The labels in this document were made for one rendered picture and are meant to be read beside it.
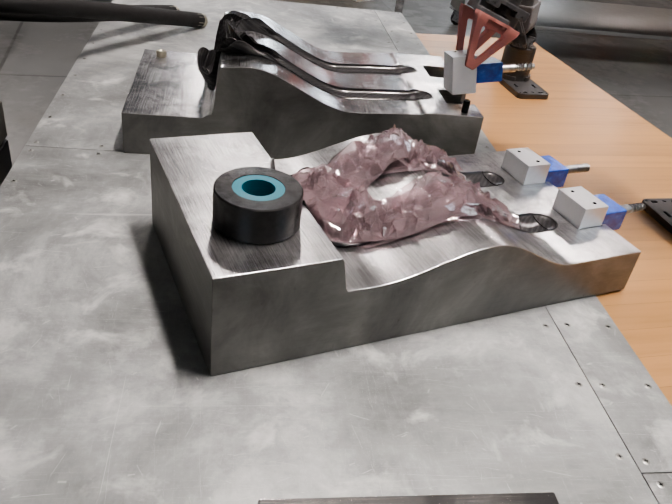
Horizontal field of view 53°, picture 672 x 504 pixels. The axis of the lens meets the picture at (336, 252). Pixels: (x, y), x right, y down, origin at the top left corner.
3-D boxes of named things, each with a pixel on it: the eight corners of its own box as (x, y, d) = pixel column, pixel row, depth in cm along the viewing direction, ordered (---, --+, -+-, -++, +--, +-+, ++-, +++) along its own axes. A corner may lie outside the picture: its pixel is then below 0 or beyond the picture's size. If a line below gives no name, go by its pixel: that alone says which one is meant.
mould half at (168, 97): (430, 105, 121) (446, 30, 114) (469, 173, 100) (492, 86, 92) (146, 83, 113) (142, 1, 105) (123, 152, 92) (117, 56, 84)
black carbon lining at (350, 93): (411, 77, 111) (422, 19, 106) (433, 116, 98) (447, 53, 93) (199, 60, 106) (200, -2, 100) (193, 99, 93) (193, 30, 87)
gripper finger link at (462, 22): (448, 57, 95) (482, -7, 91) (435, 48, 101) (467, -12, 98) (487, 77, 97) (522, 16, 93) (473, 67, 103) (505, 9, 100)
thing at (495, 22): (453, 60, 93) (488, -5, 89) (440, 51, 99) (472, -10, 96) (493, 81, 95) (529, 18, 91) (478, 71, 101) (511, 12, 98)
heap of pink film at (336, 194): (452, 165, 88) (466, 109, 83) (535, 238, 75) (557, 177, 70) (265, 184, 78) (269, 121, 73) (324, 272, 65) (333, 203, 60)
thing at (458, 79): (526, 80, 103) (529, 44, 100) (539, 88, 98) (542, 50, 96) (443, 87, 102) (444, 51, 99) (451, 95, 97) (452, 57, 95)
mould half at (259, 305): (498, 184, 98) (518, 114, 92) (624, 289, 79) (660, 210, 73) (152, 223, 78) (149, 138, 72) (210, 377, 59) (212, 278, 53)
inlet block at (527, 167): (569, 176, 97) (581, 142, 94) (592, 192, 93) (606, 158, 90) (495, 184, 92) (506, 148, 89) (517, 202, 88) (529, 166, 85)
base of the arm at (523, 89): (529, 58, 126) (561, 60, 128) (486, 26, 142) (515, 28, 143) (517, 98, 130) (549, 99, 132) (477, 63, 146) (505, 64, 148)
